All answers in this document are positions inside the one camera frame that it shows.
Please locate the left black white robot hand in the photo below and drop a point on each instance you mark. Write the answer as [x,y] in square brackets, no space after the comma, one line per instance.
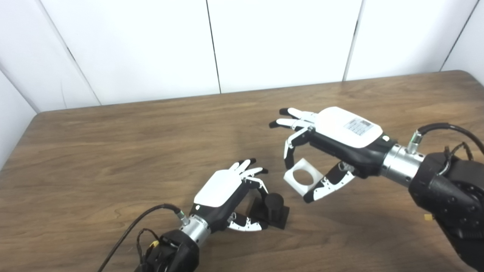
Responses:
[219,187]

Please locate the black peg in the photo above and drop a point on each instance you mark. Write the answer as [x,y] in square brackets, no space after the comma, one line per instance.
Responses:
[274,207]

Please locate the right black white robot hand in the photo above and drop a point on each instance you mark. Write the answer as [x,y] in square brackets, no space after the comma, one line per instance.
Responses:
[340,126]

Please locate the white square piece with hole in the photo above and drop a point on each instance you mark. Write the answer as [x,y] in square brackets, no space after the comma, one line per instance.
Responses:
[291,181]

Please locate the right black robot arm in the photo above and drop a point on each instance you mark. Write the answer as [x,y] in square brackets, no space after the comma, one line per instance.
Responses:
[446,192]

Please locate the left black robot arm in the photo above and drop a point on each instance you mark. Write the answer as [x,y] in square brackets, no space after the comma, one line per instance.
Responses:
[177,251]

